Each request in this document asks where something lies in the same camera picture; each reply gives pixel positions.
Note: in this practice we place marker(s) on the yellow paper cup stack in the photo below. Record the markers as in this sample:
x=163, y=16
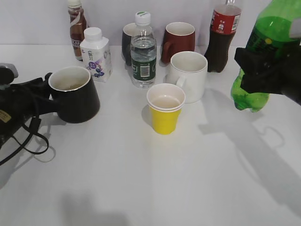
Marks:
x=165, y=103

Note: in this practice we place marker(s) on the black ceramic mug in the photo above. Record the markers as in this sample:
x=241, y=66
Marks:
x=73, y=89

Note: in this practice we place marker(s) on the dark green ceramic mug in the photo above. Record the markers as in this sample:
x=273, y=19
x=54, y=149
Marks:
x=128, y=31

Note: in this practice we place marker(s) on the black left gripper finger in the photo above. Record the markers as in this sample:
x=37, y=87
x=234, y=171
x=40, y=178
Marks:
x=48, y=106

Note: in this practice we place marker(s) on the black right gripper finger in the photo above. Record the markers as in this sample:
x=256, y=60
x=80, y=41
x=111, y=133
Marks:
x=261, y=71

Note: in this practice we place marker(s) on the dark red ceramic mug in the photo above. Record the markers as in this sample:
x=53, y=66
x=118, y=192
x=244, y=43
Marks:
x=178, y=37

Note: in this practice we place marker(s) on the white ceramic mug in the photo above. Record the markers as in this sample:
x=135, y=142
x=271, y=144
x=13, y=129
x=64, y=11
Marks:
x=188, y=70

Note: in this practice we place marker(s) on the cola bottle red label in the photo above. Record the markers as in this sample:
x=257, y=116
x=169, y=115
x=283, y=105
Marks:
x=223, y=27

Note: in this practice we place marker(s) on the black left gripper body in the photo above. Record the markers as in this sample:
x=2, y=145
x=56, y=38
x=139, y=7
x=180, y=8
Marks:
x=21, y=103

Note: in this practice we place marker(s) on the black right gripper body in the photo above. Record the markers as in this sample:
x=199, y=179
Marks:
x=286, y=77

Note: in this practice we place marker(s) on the brown coffee drink bottle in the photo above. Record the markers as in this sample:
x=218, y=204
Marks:
x=78, y=24

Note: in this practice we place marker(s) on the green soda bottle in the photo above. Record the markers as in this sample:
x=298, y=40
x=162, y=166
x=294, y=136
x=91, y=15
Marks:
x=270, y=34

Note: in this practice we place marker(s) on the white blueberry milk carton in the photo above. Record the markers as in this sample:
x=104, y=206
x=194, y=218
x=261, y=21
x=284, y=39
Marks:
x=96, y=55

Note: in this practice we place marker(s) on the clear water bottle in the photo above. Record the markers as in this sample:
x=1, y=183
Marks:
x=143, y=51

